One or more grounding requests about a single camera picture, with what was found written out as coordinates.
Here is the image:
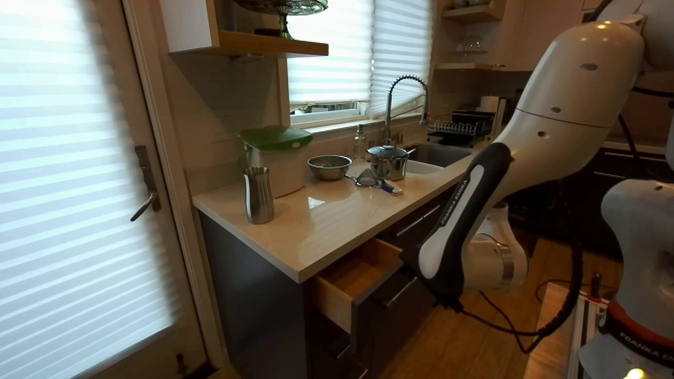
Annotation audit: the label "door with white blind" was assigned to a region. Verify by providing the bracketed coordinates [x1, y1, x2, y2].
[0, 0, 233, 379]

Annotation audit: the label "blue and white brush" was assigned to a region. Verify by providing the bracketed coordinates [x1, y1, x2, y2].
[377, 178, 405, 198]

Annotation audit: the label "white cabinet with wooden shelf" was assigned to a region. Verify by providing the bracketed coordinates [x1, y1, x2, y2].
[156, 0, 331, 62]

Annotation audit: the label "metal door handle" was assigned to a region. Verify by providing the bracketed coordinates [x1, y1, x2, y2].
[128, 145, 163, 226]

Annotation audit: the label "steel soap dispenser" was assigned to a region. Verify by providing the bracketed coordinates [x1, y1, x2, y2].
[241, 144, 277, 227]

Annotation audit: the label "wide dark cabinet door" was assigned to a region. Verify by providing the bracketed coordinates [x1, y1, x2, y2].
[388, 188, 462, 264]

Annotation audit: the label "kitchen sink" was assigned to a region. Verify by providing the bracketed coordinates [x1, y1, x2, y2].
[405, 141, 474, 172]

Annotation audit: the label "wooden robot mounting platform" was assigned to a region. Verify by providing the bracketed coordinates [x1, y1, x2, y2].
[522, 281, 614, 379]

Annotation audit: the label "black dish rack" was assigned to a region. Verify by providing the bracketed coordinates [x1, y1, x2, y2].
[428, 107, 498, 150]

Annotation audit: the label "curved steel faucet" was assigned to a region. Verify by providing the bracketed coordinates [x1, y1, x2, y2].
[381, 74, 433, 147]

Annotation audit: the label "glass cake stand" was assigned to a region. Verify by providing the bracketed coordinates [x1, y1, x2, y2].
[229, 0, 331, 40]

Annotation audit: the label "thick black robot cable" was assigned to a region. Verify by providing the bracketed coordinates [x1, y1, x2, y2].
[459, 241, 586, 356]

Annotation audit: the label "dark kitchen base cabinet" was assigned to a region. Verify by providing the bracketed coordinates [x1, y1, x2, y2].
[199, 157, 494, 379]

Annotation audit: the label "small clear bottle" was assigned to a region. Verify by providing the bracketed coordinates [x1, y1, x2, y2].
[352, 124, 369, 162]

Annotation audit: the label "wide white window blind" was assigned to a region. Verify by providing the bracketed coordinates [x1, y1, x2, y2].
[284, 0, 375, 109]

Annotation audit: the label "narrow white window blind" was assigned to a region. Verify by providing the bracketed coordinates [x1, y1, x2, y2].
[369, 0, 433, 118]

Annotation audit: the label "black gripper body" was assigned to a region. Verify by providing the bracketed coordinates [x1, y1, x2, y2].
[399, 250, 428, 289]

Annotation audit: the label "white container with green lid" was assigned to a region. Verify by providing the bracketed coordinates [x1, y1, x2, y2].
[238, 124, 316, 200]

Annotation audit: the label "dark drawer with wooden interior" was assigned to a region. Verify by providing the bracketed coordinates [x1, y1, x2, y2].
[307, 236, 443, 379]

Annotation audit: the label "dark drawer with steel handle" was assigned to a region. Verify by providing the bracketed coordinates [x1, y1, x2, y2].
[332, 361, 375, 379]
[307, 335, 366, 379]
[307, 308, 357, 355]

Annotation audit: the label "steel bowl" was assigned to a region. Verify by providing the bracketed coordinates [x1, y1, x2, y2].
[306, 155, 354, 184]

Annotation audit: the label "glasses on shelf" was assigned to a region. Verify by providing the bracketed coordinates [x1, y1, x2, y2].
[450, 34, 488, 57]

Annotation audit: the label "open wooden wall shelves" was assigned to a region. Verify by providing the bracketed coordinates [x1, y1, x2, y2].
[433, 0, 517, 77]

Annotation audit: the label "dark cabinet row with counter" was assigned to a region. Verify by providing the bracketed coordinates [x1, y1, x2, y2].
[504, 140, 674, 264]

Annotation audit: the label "steel pot with lid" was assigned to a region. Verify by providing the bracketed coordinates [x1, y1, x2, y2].
[365, 144, 418, 184]

